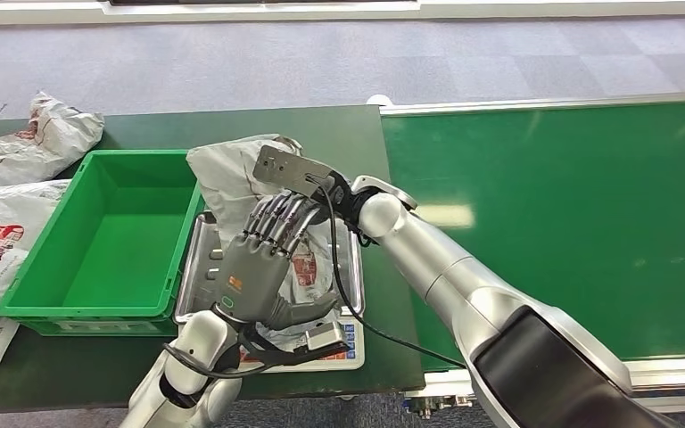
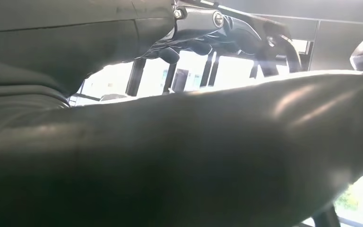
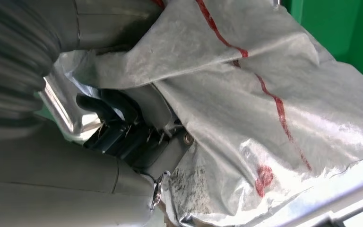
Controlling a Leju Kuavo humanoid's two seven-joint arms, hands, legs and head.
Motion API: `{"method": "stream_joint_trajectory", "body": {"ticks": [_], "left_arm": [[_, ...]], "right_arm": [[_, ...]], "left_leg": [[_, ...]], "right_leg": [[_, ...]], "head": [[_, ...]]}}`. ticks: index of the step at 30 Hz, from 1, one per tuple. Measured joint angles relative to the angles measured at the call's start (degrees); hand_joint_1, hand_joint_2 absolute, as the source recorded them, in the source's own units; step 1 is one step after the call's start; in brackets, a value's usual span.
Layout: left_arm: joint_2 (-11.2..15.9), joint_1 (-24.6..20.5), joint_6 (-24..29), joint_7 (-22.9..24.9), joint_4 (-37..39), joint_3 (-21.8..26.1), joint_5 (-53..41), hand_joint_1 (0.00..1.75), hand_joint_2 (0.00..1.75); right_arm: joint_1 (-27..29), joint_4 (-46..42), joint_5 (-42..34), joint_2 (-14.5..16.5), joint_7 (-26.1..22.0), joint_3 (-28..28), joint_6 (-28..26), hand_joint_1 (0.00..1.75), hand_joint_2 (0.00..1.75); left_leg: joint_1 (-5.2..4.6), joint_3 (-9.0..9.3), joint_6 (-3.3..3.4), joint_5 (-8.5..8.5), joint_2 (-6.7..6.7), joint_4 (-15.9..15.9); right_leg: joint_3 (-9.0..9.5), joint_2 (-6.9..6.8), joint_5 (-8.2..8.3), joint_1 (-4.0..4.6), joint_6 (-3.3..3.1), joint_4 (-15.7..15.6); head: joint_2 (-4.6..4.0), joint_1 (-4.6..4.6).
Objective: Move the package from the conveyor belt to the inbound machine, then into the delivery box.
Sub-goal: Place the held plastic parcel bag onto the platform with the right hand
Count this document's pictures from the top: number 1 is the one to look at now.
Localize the crumpled grey poly mailer bag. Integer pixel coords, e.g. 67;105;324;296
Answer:
0;90;106;190

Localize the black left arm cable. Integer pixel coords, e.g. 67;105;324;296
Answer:
161;336;320;381

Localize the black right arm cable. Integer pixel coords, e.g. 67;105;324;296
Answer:
318;184;467;370

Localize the green conveyor belt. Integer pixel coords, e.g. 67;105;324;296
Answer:
380;100;685;370

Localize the large white red-print mailer bag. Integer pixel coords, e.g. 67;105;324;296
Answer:
0;178;72;329

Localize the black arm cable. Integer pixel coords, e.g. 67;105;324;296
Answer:
161;336;320;381
318;184;467;370

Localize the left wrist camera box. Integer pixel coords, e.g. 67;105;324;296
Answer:
305;321;351;357

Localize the grey poly package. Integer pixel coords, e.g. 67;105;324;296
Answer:
186;134;347;356

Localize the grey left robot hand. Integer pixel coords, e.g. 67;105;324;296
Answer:
215;190;342;332

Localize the green plastic crate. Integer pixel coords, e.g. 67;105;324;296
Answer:
0;148;207;338

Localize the electronic scale with steel tray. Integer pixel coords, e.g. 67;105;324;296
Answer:
174;210;367;375

